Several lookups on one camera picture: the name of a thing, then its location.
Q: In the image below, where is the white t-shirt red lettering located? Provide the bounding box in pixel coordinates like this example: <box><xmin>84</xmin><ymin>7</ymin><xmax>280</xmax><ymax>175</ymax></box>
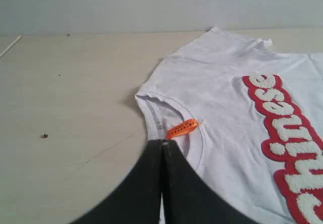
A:
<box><xmin>135</xmin><ymin>27</ymin><xmax>322</xmax><ymax>223</ymax></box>

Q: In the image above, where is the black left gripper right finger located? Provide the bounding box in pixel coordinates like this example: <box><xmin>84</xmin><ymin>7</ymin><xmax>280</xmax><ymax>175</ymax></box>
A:
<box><xmin>161</xmin><ymin>140</ymin><xmax>256</xmax><ymax>224</ymax></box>

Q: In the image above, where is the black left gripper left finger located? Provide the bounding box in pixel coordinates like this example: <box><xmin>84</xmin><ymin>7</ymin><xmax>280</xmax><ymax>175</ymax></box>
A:
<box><xmin>72</xmin><ymin>139</ymin><xmax>163</xmax><ymax>224</ymax></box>

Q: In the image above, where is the orange neck tag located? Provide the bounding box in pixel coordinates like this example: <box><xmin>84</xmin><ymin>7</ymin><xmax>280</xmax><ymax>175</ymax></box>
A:
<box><xmin>166</xmin><ymin>119</ymin><xmax>199</xmax><ymax>139</ymax></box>

